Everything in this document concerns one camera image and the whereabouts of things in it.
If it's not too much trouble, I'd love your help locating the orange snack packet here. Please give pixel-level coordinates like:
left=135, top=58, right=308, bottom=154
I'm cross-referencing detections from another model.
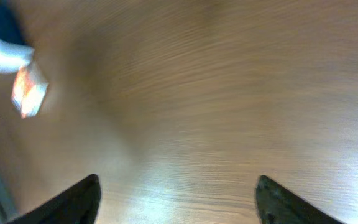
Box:
left=11, top=61, right=49, bottom=119

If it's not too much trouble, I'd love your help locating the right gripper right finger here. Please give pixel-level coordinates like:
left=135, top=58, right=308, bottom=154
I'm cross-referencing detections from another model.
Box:
left=255, top=175, right=342, bottom=224

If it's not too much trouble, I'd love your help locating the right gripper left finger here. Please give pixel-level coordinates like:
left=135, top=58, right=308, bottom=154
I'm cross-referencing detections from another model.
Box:
left=8, top=174, right=101, bottom=224

